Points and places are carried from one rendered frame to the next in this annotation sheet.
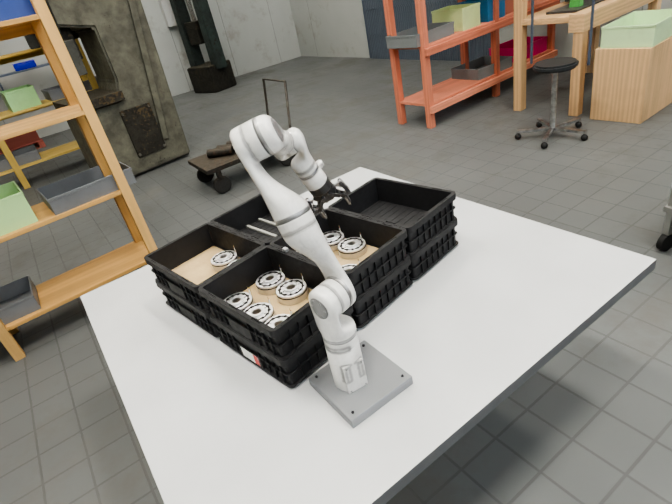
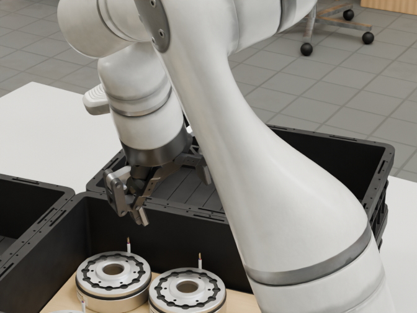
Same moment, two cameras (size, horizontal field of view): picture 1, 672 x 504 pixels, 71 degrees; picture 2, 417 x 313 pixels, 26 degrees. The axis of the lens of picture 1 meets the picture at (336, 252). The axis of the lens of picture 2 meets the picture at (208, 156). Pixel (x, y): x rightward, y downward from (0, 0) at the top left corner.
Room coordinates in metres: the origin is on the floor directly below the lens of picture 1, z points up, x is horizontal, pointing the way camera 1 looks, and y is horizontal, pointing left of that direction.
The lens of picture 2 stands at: (0.61, 0.40, 1.57)
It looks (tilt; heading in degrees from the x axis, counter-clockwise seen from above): 28 degrees down; 330
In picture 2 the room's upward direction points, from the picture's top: straight up
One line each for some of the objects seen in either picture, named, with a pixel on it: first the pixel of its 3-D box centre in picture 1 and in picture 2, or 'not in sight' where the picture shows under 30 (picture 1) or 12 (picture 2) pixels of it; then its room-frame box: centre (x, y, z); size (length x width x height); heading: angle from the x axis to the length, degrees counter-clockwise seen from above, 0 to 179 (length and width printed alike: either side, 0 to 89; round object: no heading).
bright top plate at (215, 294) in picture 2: (351, 244); (187, 290); (1.46, -0.06, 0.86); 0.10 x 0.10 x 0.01
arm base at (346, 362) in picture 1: (345, 356); not in sight; (0.96, 0.04, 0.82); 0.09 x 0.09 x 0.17; 22
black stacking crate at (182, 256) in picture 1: (208, 265); not in sight; (1.54, 0.47, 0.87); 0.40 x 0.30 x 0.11; 39
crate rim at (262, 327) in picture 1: (270, 285); not in sight; (1.23, 0.22, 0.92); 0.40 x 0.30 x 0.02; 39
